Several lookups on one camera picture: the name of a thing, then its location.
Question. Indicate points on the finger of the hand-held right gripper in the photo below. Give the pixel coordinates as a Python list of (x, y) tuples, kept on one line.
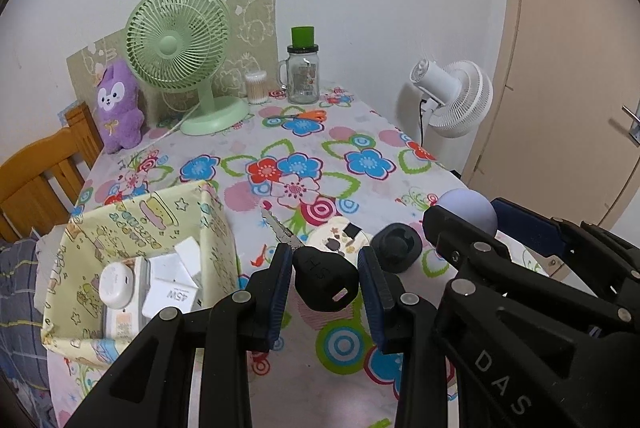
[(470, 253), (530, 228)]

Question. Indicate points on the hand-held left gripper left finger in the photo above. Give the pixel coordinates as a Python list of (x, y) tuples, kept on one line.
[(281, 293)]

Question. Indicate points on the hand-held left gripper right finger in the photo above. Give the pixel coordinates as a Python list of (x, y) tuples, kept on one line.
[(372, 298)]

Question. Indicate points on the lavender ball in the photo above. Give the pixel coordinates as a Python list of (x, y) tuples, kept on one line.
[(470, 208)]

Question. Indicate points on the black head key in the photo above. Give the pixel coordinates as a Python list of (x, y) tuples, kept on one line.
[(325, 280)]

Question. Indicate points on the white charger adapter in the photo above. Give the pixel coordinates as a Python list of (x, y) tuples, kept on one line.
[(167, 295)]

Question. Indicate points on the yellow cartoon storage box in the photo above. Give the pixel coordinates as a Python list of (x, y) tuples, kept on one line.
[(150, 213)]

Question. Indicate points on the white rectangular stained device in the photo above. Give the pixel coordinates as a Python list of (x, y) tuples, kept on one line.
[(122, 325)]

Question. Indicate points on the black round knob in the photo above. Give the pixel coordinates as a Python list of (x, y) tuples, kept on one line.
[(397, 248)]

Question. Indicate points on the white round printed disc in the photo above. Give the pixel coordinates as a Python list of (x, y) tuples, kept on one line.
[(332, 233)]

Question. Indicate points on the white cube plug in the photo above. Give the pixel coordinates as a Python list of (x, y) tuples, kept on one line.
[(186, 253)]

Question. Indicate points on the floral tablecloth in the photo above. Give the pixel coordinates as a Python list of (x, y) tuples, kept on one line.
[(350, 168)]

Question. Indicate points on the white standing fan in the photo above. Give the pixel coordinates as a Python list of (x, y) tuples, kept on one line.
[(460, 103)]

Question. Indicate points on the white round device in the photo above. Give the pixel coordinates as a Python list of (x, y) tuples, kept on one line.
[(116, 283)]

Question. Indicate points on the beige door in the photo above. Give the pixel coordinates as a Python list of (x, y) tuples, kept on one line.
[(565, 58)]

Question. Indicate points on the green desk fan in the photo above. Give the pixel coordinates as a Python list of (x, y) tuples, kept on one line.
[(215, 118)]

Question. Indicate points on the cotton swab container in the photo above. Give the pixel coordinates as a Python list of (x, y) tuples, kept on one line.
[(256, 90)]

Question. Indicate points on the glass jar mug green lid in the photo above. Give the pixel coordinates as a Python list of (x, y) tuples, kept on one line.
[(302, 83)]

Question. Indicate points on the purple plush toy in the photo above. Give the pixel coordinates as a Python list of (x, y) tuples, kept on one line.
[(120, 123)]

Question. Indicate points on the white pillow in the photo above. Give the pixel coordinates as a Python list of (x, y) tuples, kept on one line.
[(50, 242)]

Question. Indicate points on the grey plaid blanket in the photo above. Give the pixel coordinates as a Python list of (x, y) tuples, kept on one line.
[(20, 288)]

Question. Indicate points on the wooden chair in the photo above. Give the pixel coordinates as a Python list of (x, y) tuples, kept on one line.
[(40, 173)]

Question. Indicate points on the beige cartoon wall sheet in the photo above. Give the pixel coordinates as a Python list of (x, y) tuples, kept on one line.
[(255, 23)]

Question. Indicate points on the blue patterned wall sheet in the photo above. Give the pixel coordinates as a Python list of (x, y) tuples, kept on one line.
[(64, 114)]

